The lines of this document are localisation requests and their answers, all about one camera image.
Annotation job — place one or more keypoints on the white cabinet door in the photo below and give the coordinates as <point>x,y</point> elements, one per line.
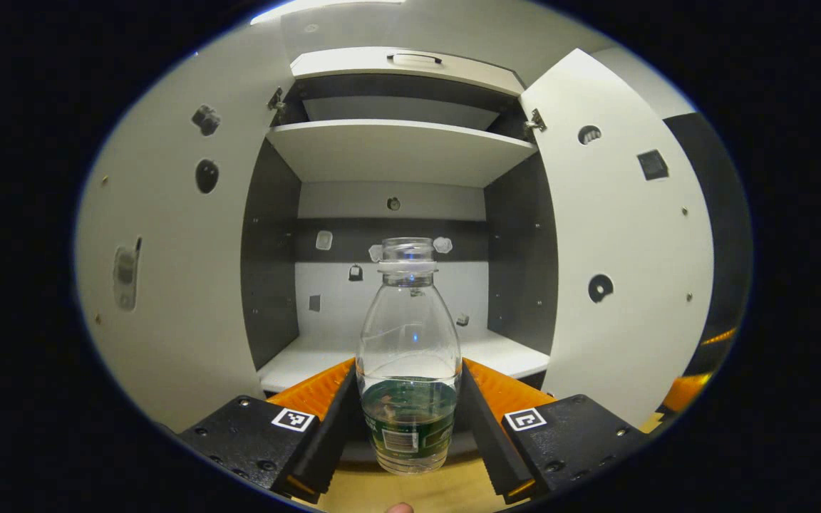
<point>631,235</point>
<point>168,320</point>

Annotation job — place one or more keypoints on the ceiling light panel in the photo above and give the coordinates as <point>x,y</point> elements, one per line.
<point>325,7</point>

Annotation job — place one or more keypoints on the white cabinet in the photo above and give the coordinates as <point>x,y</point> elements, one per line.
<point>396,153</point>

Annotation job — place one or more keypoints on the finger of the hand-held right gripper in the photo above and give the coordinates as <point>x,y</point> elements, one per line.
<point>718,336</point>
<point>685,392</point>

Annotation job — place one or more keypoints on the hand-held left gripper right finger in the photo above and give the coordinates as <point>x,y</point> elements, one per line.
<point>485,434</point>

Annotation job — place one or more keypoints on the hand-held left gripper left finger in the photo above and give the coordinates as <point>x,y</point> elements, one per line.
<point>332,434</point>

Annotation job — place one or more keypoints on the clear plastic bottle green label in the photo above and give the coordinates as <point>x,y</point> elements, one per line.
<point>408,342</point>

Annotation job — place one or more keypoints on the white cabinet drawer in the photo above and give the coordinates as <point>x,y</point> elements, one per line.
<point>353,64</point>

